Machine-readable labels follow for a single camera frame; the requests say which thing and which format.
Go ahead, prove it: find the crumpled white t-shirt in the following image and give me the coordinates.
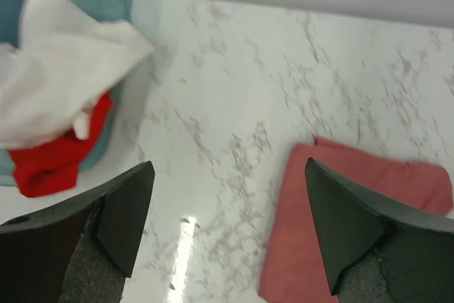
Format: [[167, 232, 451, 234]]
[[1, 0, 155, 150]]

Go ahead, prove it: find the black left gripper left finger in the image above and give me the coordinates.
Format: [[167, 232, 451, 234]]
[[1, 161, 155, 302]]

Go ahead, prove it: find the salmon pink t-shirt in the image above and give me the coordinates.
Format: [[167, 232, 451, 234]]
[[258, 137, 453, 302]]

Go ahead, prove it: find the crumpled red t-shirt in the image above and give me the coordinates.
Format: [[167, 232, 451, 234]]
[[8, 93, 113, 198]]

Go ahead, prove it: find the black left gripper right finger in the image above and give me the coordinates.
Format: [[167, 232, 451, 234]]
[[305, 159, 453, 302]]

